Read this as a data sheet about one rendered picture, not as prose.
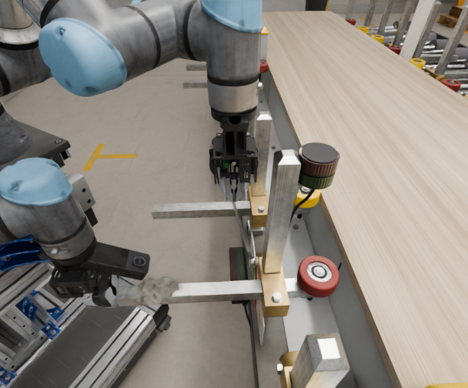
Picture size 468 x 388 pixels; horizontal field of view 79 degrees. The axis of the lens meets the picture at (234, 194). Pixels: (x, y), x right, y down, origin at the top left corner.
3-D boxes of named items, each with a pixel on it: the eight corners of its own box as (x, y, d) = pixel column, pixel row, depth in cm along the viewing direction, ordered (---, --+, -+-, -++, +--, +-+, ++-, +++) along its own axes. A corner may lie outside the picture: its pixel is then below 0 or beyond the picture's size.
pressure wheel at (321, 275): (295, 316, 62) (305, 289, 54) (289, 282, 68) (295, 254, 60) (332, 314, 62) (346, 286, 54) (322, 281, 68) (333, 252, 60)
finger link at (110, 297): (93, 305, 62) (78, 282, 56) (121, 303, 62) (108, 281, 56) (88, 319, 59) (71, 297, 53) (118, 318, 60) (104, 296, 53)
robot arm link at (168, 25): (95, 1, 36) (165, 7, 32) (152, -11, 43) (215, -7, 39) (113, 66, 41) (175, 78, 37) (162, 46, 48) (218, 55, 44)
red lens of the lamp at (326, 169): (302, 177, 42) (304, 165, 41) (293, 154, 46) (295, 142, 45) (342, 176, 42) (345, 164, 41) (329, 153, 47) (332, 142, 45)
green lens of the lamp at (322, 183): (299, 190, 44) (301, 178, 42) (291, 166, 48) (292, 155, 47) (337, 188, 44) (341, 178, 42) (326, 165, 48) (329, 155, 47)
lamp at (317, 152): (285, 254, 55) (303, 163, 41) (280, 232, 59) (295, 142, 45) (315, 252, 55) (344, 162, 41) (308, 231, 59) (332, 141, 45)
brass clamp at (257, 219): (249, 227, 78) (249, 215, 74) (245, 194, 88) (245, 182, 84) (272, 226, 78) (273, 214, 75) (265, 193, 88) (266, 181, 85)
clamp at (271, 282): (262, 318, 59) (265, 306, 56) (255, 262, 69) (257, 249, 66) (289, 316, 59) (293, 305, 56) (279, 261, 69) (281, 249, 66)
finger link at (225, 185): (218, 218, 55) (216, 180, 49) (218, 197, 60) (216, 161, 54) (235, 217, 56) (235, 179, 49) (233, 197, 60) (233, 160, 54)
